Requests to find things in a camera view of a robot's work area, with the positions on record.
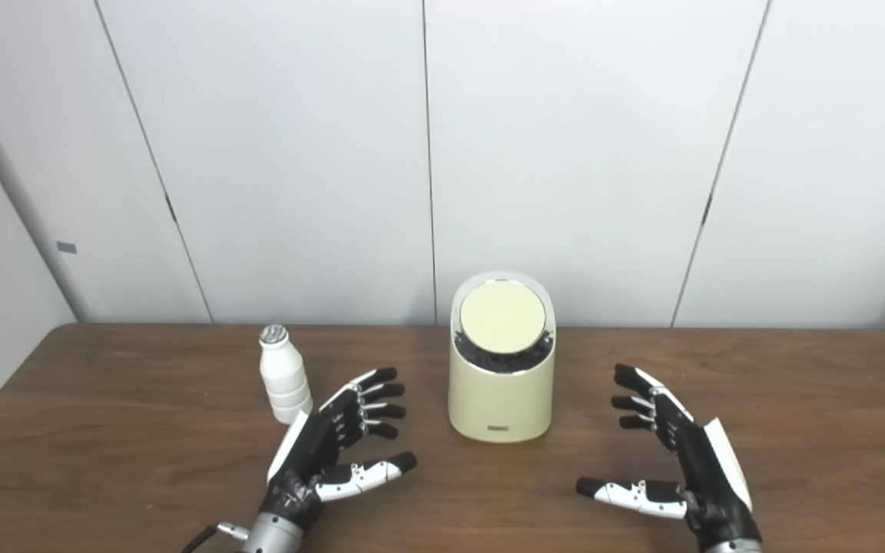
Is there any cream-colored lidded bin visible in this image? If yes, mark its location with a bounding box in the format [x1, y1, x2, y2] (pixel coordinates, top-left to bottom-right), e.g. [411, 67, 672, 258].
[448, 271, 557, 444]

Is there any small white plastic bottle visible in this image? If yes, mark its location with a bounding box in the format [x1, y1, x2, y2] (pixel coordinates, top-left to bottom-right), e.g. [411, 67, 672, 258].
[259, 324, 313, 425]

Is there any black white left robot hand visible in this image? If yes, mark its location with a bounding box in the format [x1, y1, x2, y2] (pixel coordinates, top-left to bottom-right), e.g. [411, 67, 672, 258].
[258, 367, 418, 535]

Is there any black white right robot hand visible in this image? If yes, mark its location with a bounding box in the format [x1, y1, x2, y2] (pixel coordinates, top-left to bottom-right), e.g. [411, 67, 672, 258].
[575, 363, 763, 550]

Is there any black bin liner bag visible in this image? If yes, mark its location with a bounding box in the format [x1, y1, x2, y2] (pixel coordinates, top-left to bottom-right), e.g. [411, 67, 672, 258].
[454, 330, 555, 376]

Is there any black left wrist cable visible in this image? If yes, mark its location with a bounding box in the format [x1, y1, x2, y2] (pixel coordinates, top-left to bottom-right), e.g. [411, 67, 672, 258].
[183, 522, 251, 553]

